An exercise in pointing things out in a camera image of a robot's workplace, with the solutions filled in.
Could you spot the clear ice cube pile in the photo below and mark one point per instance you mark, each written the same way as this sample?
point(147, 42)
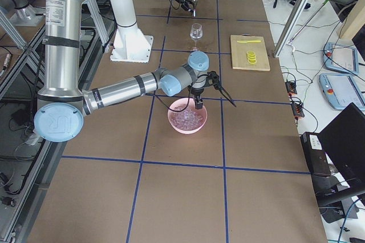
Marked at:
point(187, 119)

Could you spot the clear wine glass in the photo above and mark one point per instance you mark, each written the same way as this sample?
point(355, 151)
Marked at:
point(196, 34)

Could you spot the pink bowl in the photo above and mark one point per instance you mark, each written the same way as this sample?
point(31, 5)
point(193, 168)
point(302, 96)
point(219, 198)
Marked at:
point(187, 103)

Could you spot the yellow lemon slices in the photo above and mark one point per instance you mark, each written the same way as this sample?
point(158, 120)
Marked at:
point(251, 57)

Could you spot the wooden cutting board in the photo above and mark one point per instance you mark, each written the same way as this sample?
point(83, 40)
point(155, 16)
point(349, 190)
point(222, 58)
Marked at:
point(238, 53)

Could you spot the yellow plastic knife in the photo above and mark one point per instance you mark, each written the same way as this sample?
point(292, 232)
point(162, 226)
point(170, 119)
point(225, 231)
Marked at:
point(249, 41)

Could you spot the orange connector block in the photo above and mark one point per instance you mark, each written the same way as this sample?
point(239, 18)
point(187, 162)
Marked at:
point(297, 109)

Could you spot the black box device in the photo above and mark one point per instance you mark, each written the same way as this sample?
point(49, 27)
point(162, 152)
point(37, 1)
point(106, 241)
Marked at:
point(314, 154)

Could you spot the lower teach pendant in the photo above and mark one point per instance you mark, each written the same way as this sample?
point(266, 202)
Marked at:
point(341, 90)

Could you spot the teach pendant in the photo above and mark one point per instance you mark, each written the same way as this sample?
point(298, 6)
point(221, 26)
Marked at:
point(341, 58)
point(341, 90)

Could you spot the black monitor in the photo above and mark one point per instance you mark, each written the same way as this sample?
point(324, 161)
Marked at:
point(343, 141)

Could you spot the upper teach pendant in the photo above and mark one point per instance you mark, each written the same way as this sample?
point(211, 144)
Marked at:
point(341, 58)

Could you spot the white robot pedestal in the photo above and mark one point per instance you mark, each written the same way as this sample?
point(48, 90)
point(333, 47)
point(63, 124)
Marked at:
point(130, 44)

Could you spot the aluminium frame post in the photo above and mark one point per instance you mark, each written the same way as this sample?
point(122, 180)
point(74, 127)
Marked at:
point(292, 20)

